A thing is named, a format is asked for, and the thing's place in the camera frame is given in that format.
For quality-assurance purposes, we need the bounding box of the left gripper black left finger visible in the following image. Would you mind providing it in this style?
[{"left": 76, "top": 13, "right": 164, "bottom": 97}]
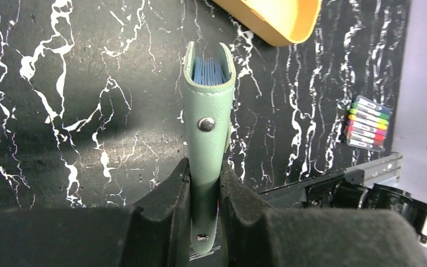
[{"left": 0, "top": 159, "right": 191, "bottom": 266}]

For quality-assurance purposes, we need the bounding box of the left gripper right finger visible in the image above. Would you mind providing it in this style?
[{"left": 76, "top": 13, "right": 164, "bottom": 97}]
[{"left": 219, "top": 162, "right": 427, "bottom": 266}]

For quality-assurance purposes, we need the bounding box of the mint green card holder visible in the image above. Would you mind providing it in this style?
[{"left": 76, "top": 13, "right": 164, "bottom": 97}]
[{"left": 183, "top": 41, "right": 236, "bottom": 255}]

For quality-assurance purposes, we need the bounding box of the marker pen box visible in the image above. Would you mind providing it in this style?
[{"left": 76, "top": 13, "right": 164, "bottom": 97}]
[{"left": 344, "top": 95, "right": 393, "bottom": 152}]

